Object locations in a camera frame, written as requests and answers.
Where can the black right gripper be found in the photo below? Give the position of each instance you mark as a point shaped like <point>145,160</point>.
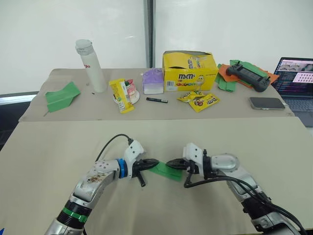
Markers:
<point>192,167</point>

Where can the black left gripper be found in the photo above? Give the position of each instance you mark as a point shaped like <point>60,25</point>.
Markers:
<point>138,167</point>

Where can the green paper sheet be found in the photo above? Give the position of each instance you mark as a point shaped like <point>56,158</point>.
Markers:
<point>166,172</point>

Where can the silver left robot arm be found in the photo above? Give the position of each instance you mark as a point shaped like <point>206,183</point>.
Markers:
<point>94,180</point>

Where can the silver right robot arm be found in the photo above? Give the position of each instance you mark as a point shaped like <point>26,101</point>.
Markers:
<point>226,163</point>

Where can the green paper airplane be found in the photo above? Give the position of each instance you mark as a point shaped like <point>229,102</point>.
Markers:
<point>62,96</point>

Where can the black marker pen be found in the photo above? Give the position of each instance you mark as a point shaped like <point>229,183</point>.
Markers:
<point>156,100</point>

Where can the yellow M&M's candy packet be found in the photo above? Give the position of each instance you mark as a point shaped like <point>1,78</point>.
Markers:
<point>187,96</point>
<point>206,102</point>

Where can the white cup with red print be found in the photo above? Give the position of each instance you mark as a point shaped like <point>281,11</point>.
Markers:
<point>133,94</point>

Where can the yellow snack bar wrapper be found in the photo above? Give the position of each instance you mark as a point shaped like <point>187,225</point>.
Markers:
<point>121,96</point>

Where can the purple tissue pack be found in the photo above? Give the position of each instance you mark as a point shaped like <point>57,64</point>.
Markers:
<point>152,82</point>

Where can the yellow M&M's carton box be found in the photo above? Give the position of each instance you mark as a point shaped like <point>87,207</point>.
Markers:
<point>188,74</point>

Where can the grey smartphone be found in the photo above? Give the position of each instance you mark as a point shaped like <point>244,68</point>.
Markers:
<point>267,103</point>

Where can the tall white cylinder canister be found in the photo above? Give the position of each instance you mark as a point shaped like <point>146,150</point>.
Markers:
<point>94,71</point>

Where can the black handheld remote controller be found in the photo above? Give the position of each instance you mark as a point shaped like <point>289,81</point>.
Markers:
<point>247,77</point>

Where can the grey laptop computer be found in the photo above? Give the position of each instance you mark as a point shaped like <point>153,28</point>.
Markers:
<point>296,80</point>

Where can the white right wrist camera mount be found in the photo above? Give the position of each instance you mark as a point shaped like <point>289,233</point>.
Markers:
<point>193,153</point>

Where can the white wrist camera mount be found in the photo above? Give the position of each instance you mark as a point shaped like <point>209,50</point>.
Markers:
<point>133,150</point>
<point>193,153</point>

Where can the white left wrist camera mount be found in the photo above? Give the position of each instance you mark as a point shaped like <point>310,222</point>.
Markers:
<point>133,150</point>

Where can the grey vertical wall strip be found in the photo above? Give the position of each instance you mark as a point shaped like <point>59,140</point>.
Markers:
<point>149,34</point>

